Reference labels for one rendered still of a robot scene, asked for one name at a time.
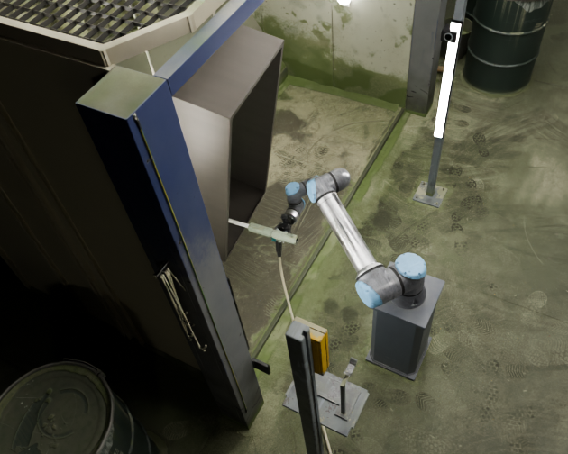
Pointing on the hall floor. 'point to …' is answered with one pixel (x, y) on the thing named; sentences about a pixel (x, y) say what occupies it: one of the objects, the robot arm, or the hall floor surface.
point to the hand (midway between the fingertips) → (277, 239)
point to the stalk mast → (305, 384)
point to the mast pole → (437, 137)
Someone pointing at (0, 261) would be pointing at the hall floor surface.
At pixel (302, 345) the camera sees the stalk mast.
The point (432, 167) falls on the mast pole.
